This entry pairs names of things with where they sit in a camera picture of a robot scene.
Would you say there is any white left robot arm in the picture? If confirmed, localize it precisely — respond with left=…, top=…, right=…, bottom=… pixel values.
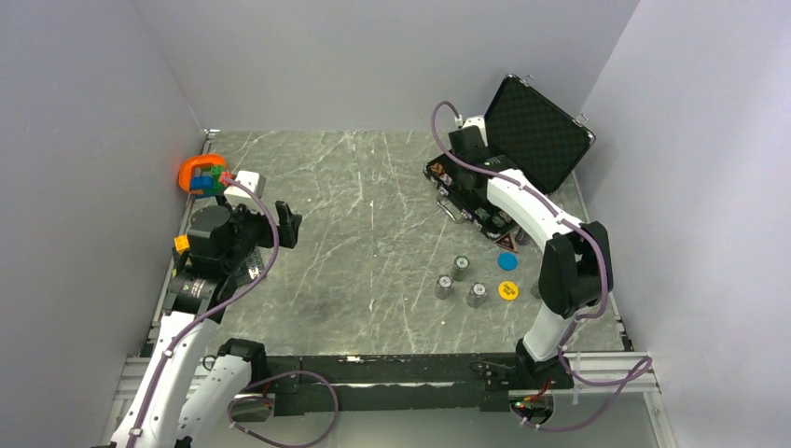
left=108, top=200, right=302, bottom=447

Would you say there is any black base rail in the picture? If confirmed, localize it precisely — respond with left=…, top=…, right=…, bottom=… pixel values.
left=216, top=339, right=574, bottom=416

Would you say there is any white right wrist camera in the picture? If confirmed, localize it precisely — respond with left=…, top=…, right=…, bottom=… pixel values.
left=462, top=115, right=486, bottom=133

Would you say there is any blue round button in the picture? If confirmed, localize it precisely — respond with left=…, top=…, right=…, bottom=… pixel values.
left=497, top=253, right=519, bottom=272

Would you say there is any orange plastic bowl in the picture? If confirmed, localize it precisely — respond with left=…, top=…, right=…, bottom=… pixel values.
left=177, top=154, right=228, bottom=198

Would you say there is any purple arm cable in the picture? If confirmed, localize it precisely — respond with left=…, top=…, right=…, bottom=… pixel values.
left=430, top=100, right=654, bottom=433
left=126, top=175, right=340, bottom=448

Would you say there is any aluminium frame rail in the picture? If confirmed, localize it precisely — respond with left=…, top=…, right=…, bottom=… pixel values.
left=114, top=351, right=661, bottom=403

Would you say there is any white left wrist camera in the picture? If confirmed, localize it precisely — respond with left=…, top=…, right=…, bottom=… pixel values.
left=223, top=170, right=266, bottom=209

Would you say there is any green poker chip stack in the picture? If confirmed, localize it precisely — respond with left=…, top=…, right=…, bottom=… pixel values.
left=451, top=256, right=470, bottom=282

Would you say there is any black poker chip case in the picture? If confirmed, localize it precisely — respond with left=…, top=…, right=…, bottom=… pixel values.
left=423, top=74, right=596, bottom=240

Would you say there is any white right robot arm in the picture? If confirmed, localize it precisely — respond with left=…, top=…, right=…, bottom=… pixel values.
left=445, top=126, right=613, bottom=388

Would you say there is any purple poker chip stack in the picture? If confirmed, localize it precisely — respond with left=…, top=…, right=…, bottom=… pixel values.
left=514, top=228, right=532, bottom=246

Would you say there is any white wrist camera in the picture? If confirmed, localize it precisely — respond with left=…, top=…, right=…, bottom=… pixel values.
left=462, top=115, right=486, bottom=133
left=223, top=170, right=266, bottom=209

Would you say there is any green toy block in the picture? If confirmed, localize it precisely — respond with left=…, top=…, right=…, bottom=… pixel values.
left=209, top=165, right=227, bottom=189

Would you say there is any yellow dealer button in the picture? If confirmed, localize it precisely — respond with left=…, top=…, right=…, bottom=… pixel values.
left=497, top=281, right=520, bottom=301

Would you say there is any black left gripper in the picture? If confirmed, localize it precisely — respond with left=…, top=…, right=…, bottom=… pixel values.
left=215, top=190, right=300, bottom=273

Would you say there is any perforated metal plate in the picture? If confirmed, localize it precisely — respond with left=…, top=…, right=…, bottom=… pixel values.
left=235, top=248, right=265, bottom=287

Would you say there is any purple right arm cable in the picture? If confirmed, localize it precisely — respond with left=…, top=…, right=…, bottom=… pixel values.
left=430, top=100, right=654, bottom=433

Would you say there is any triangular red warning card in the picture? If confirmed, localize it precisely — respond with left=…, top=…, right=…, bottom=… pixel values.
left=494, top=233, right=518, bottom=253

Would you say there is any yellow toy block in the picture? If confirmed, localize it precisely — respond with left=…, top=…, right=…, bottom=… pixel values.
left=173, top=234, right=189, bottom=254

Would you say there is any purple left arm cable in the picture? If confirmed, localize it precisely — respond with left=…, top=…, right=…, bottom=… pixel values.
left=126, top=175, right=340, bottom=448

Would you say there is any blue toy block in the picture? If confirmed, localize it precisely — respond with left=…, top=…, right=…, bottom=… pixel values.
left=188, top=175, right=215, bottom=194

